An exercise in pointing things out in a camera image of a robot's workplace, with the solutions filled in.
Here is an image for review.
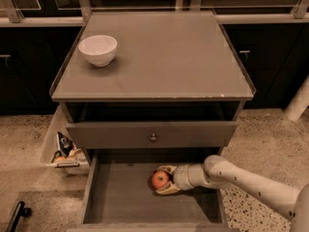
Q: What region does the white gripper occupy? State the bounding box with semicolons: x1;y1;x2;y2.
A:
155;164;193;195

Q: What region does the red apple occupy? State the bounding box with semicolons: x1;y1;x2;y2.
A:
152;170;170;189

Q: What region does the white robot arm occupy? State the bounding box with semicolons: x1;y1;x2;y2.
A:
154;81;309;232

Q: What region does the round metal drawer knob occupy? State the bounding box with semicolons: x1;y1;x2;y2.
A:
150;133;157;142

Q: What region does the open middle drawer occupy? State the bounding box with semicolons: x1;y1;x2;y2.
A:
67;148;239;232

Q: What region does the closed top drawer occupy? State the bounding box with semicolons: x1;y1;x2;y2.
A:
67;121;238;149

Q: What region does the grey drawer cabinet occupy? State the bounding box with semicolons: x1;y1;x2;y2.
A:
48;11;257;232

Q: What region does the snack bag in bin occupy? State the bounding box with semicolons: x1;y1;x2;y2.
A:
56;131;73;157

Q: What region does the white ceramic bowl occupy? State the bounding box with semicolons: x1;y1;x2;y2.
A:
78;35;118;67

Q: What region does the right cabinet handle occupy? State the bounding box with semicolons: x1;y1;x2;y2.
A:
239;50;251;54

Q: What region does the black handle bottom left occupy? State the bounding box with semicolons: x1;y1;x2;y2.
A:
6;201;32;232

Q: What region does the metal railing frame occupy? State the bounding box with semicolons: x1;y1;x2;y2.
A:
0;0;309;27

